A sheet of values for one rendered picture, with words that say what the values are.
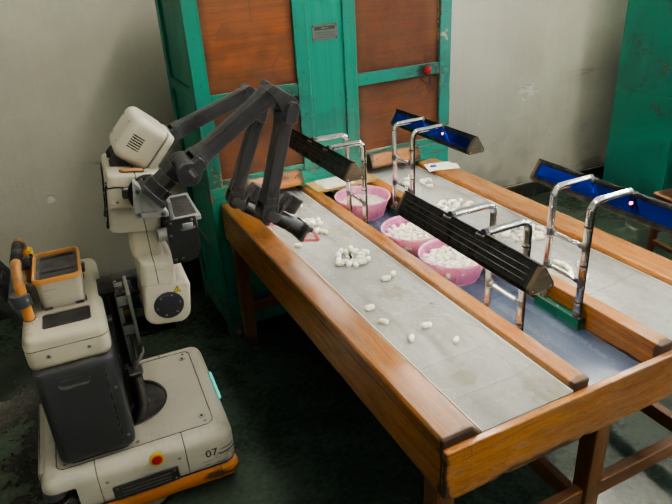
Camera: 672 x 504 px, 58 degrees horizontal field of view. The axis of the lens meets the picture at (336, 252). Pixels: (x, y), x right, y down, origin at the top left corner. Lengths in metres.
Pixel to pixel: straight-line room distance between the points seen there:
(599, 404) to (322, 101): 1.91
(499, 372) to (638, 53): 3.32
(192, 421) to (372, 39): 1.93
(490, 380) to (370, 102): 1.82
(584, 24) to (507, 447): 3.81
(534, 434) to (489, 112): 3.21
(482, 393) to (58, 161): 2.72
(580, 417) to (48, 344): 1.56
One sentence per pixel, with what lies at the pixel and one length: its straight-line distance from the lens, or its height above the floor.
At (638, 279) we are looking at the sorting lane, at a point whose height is 0.74.
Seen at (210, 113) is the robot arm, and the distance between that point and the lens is 2.36.
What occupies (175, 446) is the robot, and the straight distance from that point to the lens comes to 2.36.
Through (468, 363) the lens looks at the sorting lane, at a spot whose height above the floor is 0.74.
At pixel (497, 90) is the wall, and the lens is 4.61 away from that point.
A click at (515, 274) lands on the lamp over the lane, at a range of 1.58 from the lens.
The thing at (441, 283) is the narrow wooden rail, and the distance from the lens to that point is 2.15.
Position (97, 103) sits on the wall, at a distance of 3.65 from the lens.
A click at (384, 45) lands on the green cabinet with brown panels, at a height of 1.38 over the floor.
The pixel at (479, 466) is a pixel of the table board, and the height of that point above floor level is 0.65.
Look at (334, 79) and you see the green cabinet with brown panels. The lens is 3.07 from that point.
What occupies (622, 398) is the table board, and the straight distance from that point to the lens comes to 1.91.
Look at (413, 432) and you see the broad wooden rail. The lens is 1.66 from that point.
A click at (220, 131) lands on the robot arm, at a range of 1.94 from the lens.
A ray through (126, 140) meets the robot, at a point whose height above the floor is 1.32.
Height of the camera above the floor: 1.82
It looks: 26 degrees down
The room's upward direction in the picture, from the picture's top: 4 degrees counter-clockwise
